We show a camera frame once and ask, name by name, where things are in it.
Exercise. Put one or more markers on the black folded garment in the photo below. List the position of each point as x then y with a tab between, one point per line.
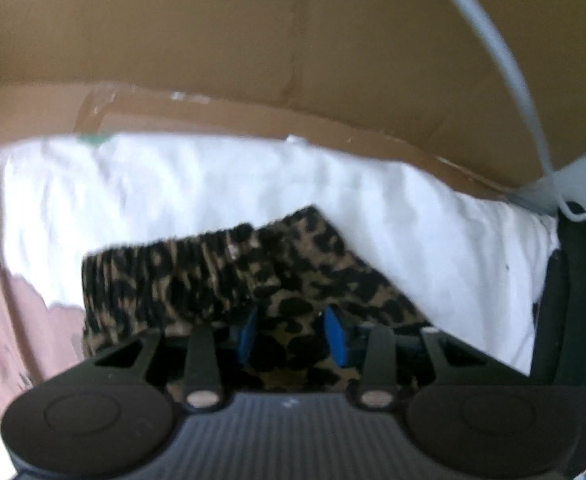
583	300

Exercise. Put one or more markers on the leopard print pants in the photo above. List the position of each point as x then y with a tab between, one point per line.
283	270

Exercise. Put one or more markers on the white bear print blanket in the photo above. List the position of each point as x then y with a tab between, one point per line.
173	190

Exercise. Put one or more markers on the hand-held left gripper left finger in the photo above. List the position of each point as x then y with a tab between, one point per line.
245	334

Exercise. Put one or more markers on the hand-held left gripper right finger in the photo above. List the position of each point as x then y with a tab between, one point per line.
334	336

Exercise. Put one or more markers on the cardboard box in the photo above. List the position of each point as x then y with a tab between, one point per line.
223	35

